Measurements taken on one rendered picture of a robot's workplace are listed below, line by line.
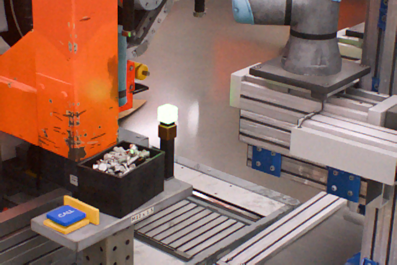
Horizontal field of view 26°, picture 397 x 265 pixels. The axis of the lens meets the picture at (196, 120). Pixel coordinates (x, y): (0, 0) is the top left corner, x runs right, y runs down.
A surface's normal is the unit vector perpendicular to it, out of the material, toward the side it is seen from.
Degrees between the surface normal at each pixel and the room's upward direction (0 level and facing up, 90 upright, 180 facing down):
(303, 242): 0
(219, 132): 0
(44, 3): 90
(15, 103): 90
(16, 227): 90
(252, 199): 0
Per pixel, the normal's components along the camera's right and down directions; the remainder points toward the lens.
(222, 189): 0.03, -0.93
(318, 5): 0.02, 0.37
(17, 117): -0.65, 0.26
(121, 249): 0.76, 0.25
